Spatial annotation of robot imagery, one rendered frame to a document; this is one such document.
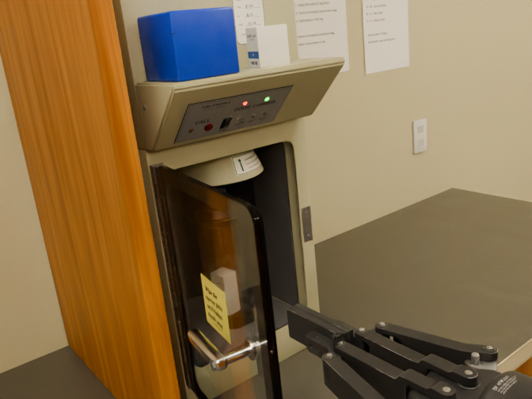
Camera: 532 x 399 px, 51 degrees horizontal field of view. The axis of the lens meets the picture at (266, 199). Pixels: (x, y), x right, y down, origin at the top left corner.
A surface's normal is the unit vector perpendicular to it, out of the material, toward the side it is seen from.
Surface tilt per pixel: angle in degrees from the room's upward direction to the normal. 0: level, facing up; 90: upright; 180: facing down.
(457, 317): 0
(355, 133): 90
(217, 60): 90
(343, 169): 90
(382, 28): 90
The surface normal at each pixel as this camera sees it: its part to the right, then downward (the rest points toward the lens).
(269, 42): 0.37, 0.24
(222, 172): 0.15, -0.14
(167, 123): 0.50, 0.79
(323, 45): 0.61, 0.17
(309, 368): -0.10, -0.95
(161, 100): -0.79, 0.25
